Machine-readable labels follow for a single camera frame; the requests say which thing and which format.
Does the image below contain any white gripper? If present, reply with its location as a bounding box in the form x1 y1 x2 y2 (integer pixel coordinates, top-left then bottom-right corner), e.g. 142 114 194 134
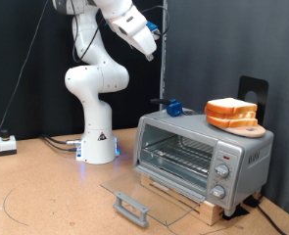
129 24 159 63

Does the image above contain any metal oven rack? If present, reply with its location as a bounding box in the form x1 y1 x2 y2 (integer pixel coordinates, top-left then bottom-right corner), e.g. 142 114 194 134
142 134 216 179

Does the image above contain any silver toaster oven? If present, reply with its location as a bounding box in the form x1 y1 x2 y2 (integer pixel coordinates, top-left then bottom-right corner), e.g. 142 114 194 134
132 108 275 217

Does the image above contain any silver oven temperature knob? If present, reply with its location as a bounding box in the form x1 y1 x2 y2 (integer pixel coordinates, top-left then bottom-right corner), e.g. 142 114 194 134
215 164 230 179

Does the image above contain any vertical metal pole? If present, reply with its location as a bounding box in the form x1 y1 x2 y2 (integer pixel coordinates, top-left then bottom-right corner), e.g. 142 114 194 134
159 0 169 111

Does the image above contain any black metal bookend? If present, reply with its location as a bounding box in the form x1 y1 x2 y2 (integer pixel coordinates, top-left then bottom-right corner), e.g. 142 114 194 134
237 74 269 126

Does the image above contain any round wooden cutting board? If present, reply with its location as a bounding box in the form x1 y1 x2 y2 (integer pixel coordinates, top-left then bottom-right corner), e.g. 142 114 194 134
216 123 266 138

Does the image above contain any wooden slatted crate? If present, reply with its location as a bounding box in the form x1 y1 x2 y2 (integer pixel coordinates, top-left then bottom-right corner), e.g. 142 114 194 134
139 171 225 227

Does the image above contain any emergency stop button box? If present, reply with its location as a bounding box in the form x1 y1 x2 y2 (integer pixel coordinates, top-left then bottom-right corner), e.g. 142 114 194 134
0 128 18 157

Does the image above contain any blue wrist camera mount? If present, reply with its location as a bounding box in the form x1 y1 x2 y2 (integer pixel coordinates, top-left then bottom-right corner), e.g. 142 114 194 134
146 20 161 35

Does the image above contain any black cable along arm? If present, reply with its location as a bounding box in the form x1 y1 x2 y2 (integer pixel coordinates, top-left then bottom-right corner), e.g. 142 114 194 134
70 0 170 65

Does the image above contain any black cable with silver connector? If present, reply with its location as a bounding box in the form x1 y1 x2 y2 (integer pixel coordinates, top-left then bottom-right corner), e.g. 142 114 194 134
40 133 83 147

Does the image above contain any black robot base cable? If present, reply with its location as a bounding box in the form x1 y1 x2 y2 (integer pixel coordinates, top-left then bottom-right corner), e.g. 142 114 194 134
42 136 79 152

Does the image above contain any black hanging cable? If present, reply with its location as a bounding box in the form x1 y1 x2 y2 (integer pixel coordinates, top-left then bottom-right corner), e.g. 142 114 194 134
0 0 50 153

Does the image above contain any black oven power cable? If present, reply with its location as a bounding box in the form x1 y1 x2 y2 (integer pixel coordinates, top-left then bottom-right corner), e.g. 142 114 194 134
243 195 289 235

